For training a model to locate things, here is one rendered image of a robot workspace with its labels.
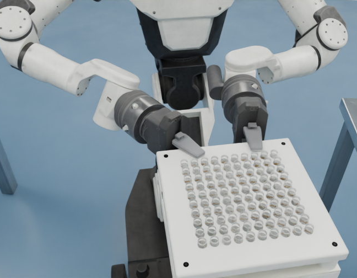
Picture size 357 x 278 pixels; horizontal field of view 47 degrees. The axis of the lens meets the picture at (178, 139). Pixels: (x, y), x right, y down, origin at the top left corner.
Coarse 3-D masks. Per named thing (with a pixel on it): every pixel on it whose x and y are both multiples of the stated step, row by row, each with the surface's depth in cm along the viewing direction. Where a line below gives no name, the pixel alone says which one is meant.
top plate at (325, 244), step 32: (160, 160) 70; (288, 160) 70; (192, 224) 60; (288, 224) 60; (320, 224) 60; (192, 256) 56; (224, 256) 56; (256, 256) 56; (288, 256) 56; (320, 256) 56
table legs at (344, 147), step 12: (348, 132) 117; (336, 144) 125; (348, 144) 120; (336, 156) 124; (348, 156) 123; (336, 168) 127; (324, 180) 135; (336, 180) 130; (324, 192) 134; (336, 192) 134; (324, 204) 138
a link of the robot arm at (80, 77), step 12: (96, 60) 84; (72, 72) 84; (84, 72) 83; (96, 72) 82; (108, 72) 82; (120, 72) 83; (72, 84) 84; (84, 84) 87; (120, 84) 82; (132, 84) 83
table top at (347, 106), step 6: (342, 102) 115; (348, 102) 114; (354, 102) 114; (342, 108) 115; (348, 108) 112; (354, 108) 112; (342, 114) 115; (348, 114) 110; (354, 114) 110; (348, 120) 110; (354, 120) 108; (348, 126) 110; (354, 126) 106; (354, 132) 106; (354, 138) 106; (354, 144) 105
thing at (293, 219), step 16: (256, 160) 69; (208, 176) 67; (240, 176) 66; (256, 176) 66; (272, 176) 67; (224, 192) 63; (256, 192) 63; (272, 192) 64; (208, 208) 62; (240, 208) 61; (288, 208) 62; (208, 224) 59; (224, 224) 59; (256, 224) 59; (272, 224) 59
